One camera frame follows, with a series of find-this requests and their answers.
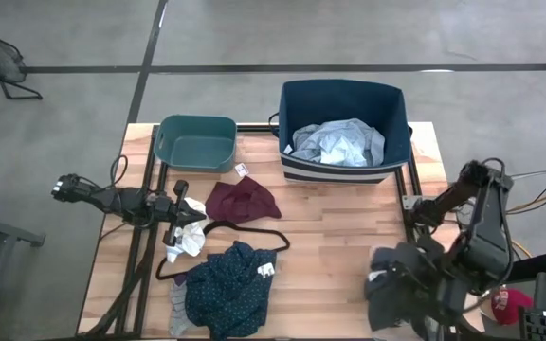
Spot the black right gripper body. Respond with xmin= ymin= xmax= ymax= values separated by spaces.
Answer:
xmin=395 ymin=258 xmax=466 ymax=328

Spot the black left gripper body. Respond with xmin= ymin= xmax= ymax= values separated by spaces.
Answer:
xmin=152 ymin=178 xmax=190 ymax=247

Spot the white cloth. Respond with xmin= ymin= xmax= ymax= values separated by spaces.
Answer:
xmin=165 ymin=196 xmax=212 ymax=264

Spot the black shorts white waistband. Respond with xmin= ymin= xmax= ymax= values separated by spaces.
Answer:
xmin=364 ymin=242 xmax=428 ymax=332

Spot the maroon cloth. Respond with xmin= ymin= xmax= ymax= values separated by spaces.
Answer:
xmin=205 ymin=162 xmax=283 ymax=224

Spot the black velvet hanger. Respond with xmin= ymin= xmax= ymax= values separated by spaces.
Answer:
xmin=155 ymin=220 xmax=292 ymax=281

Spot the navy polka dot shirt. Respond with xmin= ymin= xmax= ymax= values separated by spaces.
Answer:
xmin=184 ymin=240 xmax=278 ymax=341

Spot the grey striped sock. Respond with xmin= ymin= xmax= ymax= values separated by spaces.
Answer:
xmin=168 ymin=277 xmax=196 ymax=338

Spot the light blue shirt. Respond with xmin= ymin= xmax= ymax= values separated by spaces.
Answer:
xmin=291 ymin=117 xmax=387 ymax=168

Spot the teal plastic bin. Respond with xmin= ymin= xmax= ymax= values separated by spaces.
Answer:
xmin=153 ymin=114 xmax=239 ymax=174

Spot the red cap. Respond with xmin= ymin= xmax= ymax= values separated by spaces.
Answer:
xmin=489 ymin=287 xmax=535 ymax=327

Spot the black desk bar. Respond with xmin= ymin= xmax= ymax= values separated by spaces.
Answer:
xmin=508 ymin=249 xmax=546 ymax=285

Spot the grey metal bench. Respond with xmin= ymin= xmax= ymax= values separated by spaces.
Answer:
xmin=0 ymin=206 xmax=47 ymax=341

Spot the navy striped fabric basket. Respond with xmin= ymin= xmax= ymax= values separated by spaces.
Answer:
xmin=267 ymin=78 xmax=414 ymax=186

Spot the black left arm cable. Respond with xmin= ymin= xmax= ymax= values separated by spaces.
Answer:
xmin=109 ymin=153 xmax=130 ymax=188

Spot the yellow cable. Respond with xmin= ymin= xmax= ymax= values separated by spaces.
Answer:
xmin=507 ymin=186 xmax=546 ymax=260

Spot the grey cable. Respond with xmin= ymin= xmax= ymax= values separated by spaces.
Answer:
xmin=509 ymin=167 xmax=546 ymax=181

